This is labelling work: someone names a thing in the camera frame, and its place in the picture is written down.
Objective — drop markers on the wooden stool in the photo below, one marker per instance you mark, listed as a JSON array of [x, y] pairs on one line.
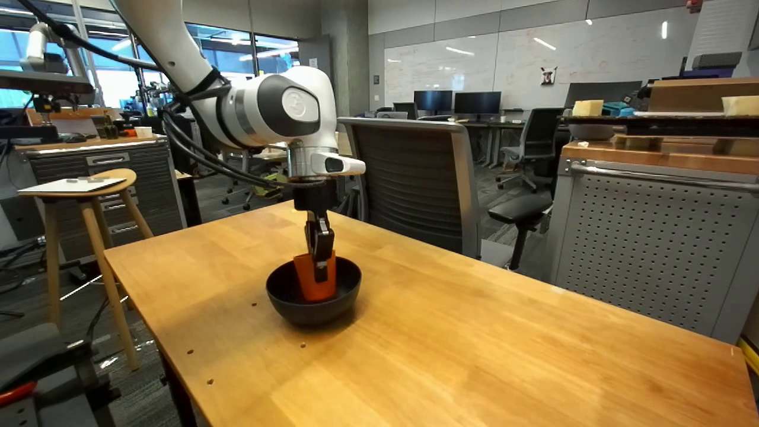
[[96, 237]]

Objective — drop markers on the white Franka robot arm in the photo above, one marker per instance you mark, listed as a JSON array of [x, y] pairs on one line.
[[262, 109]]

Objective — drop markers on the grey mesh office chair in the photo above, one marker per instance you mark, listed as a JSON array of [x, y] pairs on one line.
[[416, 185]]

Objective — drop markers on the white flat board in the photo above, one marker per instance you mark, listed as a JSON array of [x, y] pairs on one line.
[[72, 185]]

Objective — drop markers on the small picture on whiteboard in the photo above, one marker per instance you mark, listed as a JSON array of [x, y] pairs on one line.
[[548, 77]]

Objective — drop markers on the orange plastic cup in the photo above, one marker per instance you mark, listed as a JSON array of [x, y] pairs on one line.
[[310, 281]]

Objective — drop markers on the black computer monitor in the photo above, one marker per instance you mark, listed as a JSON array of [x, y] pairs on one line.
[[433, 103], [477, 103]]

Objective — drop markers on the grey drawer cabinet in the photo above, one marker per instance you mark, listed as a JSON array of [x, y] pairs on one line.
[[139, 185]]

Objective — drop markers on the black office desk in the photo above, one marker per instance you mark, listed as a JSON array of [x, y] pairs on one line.
[[495, 127]]

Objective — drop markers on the tan foam block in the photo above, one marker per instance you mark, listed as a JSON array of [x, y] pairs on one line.
[[586, 109], [740, 104]]

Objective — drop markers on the yellow strip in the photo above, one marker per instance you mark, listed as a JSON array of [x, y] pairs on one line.
[[749, 356]]

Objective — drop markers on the black office chair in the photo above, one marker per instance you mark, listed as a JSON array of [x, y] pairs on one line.
[[529, 173]]

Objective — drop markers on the wooden shelf unit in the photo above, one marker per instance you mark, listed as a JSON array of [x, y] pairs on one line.
[[678, 127]]

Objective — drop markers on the dark flat screen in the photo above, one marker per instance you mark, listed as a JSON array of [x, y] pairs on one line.
[[600, 96]]

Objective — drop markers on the wall whiteboard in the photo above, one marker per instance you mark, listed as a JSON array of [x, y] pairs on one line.
[[506, 66]]

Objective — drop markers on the black bowl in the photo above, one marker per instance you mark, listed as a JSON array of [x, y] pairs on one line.
[[347, 295]]

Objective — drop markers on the red tool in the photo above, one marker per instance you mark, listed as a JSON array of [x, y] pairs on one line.
[[15, 391]]

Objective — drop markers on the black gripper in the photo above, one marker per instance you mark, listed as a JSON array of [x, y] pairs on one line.
[[313, 195]]

